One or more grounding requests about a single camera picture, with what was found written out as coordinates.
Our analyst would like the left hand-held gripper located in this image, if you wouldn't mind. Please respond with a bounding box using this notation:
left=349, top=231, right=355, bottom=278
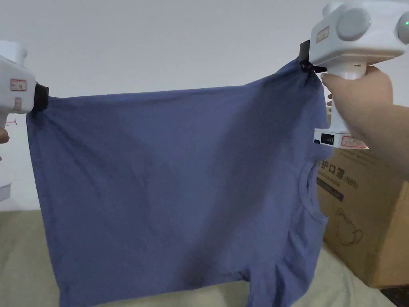
left=0, top=40, right=50, bottom=200

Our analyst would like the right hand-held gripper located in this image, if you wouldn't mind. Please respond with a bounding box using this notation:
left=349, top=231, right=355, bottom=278
left=299, top=1, right=409, bottom=150

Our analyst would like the dark blue shirt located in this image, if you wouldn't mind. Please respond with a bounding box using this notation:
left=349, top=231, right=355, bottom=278
left=26, top=58, right=330, bottom=307

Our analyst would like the person's right forearm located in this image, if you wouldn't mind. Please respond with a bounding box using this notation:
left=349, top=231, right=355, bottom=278
left=360, top=103, right=409, bottom=183

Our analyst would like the person's right hand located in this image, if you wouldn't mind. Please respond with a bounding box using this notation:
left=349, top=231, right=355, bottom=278
left=320, top=65, right=394, bottom=144

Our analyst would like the person's left hand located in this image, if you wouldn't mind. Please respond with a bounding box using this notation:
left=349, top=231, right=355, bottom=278
left=0, top=126, right=10, bottom=162

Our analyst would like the brown cardboard carton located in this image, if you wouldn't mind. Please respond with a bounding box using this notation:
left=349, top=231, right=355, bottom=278
left=316, top=148, right=409, bottom=289

